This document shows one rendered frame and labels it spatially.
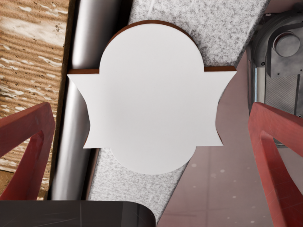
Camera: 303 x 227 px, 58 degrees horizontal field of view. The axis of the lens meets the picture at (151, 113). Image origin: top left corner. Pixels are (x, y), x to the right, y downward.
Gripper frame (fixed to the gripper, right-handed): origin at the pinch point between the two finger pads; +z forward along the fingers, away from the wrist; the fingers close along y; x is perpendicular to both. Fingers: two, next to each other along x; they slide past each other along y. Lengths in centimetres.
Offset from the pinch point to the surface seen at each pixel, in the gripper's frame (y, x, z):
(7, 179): 12.1, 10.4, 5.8
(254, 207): -65, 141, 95
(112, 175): 3.8, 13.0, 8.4
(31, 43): 7.5, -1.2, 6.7
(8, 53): 9.2, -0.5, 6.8
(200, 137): -4.0, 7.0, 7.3
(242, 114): -44, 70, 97
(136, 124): 1.2, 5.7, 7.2
